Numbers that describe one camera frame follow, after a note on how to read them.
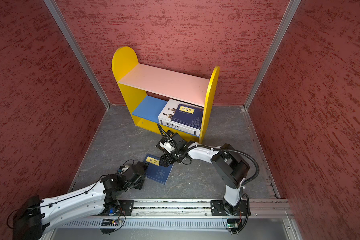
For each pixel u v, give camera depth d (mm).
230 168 474
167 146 813
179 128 870
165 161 775
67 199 479
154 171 874
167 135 1006
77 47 870
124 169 754
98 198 542
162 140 812
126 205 745
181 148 701
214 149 522
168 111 900
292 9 721
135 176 623
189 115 866
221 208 740
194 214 734
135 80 786
